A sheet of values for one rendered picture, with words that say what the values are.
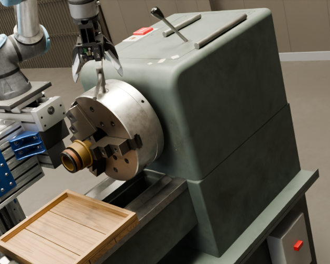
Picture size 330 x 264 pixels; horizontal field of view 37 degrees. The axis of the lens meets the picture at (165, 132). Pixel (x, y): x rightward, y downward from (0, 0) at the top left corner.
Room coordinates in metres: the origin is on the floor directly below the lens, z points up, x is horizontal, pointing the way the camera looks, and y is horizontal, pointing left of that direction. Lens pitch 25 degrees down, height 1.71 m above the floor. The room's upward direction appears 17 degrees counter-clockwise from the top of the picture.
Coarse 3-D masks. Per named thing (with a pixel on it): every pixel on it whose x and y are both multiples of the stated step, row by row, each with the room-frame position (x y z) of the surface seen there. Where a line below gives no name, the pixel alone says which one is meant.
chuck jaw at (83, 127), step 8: (72, 112) 1.46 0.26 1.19; (80, 112) 1.47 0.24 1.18; (72, 120) 1.46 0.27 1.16; (80, 120) 1.44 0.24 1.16; (88, 120) 1.45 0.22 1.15; (72, 128) 1.44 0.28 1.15; (80, 128) 1.43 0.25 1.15; (88, 128) 1.43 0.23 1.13; (96, 128) 1.44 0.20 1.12; (72, 136) 1.41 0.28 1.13; (80, 136) 1.41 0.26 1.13; (88, 136) 1.41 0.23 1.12
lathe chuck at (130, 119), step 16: (80, 96) 1.47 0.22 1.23; (112, 96) 1.41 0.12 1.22; (128, 96) 1.42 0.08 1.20; (96, 112) 1.42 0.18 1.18; (112, 112) 1.36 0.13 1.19; (128, 112) 1.37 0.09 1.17; (144, 112) 1.39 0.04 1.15; (112, 128) 1.38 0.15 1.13; (128, 128) 1.33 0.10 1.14; (144, 128) 1.36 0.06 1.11; (144, 144) 1.35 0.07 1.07; (112, 160) 1.43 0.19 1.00; (128, 160) 1.36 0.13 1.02; (144, 160) 1.35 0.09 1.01; (112, 176) 1.45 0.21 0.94; (128, 176) 1.38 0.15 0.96
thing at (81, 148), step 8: (72, 144) 1.38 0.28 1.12; (80, 144) 1.37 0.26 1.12; (88, 144) 1.39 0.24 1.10; (64, 152) 1.35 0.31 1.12; (72, 152) 1.34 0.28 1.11; (80, 152) 1.34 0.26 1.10; (88, 152) 1.35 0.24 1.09; (64, 160) 1.37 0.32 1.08; (72, 160) 1.32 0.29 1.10; (80, 160) 1.34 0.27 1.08; (88, 160) 1.35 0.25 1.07; (72, 168) 1.36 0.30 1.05; (80, 168) 1.34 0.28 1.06
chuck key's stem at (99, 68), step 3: (99, 66) 1.43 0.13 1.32; (102, 66) 1.43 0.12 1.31; (96, 69) 1.42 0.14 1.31; (99, 69) 1.42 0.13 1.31; (102, 69) 1.42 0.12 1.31; (96, 72) 1.43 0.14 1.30; (99, 72) 1.42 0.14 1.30; (102, 72) 1.42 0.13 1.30; (102, 75) 1.42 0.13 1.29; (102, 78) 1.43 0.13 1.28; (102, 81) 1.43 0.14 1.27; (102, 84) 1.43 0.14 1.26; (105, 84) 1.43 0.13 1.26; (102, 87) 1.43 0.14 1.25; (102, 90) 1.44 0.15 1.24; (105, 90) 1.44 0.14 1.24
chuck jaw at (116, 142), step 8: (136, 136) 1.34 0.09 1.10; (96, 144) 1.37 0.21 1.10; (104, 144) 1.35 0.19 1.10; (112, 144) 1.34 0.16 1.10; (120, 144) 1.32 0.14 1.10; (128, 144) 1.34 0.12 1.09; (136, 144) 1.34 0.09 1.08; (96, 152) 1.35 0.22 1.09; (104, 152) 1.34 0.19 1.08; (112, 152) 1.34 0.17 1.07; (120, 152) 1.31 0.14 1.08
